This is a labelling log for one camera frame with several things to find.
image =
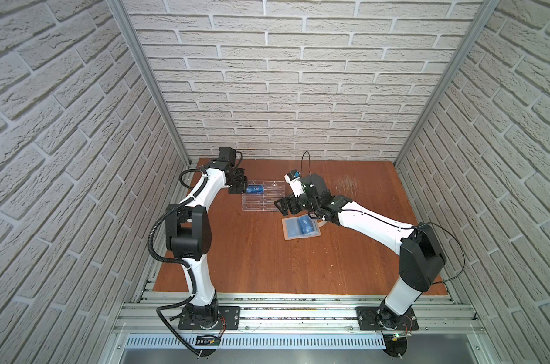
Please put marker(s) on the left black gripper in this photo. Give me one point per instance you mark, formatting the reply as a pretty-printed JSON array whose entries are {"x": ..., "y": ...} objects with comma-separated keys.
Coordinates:
[{"x": 238, "y": 180}]

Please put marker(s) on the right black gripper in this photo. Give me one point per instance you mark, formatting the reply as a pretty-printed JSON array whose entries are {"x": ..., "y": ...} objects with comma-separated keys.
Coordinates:
[{"x": 284, "y": 207}]

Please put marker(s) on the tan leather card holder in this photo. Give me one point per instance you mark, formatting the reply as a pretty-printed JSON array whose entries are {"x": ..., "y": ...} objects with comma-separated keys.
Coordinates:
[{"x": 300, "y": 227}]

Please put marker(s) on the clear plastic organizer box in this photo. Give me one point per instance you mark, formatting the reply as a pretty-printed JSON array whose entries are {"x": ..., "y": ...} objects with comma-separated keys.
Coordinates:
[{"x": 273, "y": 190}]

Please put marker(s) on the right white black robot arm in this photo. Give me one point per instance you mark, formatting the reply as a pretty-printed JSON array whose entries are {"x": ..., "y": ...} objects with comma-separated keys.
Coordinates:
[{"x": 421, "y": 257}]

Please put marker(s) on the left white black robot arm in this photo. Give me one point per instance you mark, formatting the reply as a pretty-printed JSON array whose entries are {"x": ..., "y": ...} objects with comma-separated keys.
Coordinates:
[{"x": 189, "y": 235}]

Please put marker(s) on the blue item in box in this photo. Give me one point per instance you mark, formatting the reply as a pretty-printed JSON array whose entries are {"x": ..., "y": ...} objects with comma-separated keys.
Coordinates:
[{"x": 255, "y": 189}]

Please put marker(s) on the perforated metal vent strip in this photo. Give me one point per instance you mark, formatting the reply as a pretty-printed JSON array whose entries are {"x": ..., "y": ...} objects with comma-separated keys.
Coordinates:
[{"x": 268, "y": 341}]

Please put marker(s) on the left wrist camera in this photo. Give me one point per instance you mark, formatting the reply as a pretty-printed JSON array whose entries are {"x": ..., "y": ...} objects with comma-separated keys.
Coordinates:
[{"x": 227, "y": 155}]

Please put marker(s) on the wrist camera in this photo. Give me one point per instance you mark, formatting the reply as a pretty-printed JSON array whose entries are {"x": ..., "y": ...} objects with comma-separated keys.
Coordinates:
[
  {"x": 294, "y": 179},
  {"x": 227, "y": 155}
]

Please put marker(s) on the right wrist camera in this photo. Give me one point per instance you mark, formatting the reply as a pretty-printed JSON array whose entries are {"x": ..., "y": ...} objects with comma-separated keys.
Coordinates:
[{"x": 294, "y": 179}]

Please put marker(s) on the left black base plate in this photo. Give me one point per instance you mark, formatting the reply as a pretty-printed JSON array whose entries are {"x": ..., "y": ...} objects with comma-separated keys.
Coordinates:
[{"x": 209, "y": 318}]

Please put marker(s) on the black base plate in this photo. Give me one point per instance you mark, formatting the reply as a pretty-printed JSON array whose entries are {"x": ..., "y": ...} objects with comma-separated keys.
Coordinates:
[
  {"x": 209, "y": 318},
  {"x": 375, "y": 318}
]

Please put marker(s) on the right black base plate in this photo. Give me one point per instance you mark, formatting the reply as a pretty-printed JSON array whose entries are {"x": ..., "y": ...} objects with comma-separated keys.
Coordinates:
[{"x": 375, "y": 318}]

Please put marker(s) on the aluminium rail frame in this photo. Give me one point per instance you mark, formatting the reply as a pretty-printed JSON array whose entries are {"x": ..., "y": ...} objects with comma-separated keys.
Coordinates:
[{"x": 307, "y": 314}]

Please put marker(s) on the left corner aluminium post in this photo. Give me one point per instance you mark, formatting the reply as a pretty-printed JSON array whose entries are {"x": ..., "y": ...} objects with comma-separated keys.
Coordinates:
[{"x": 128, "y": 31}]

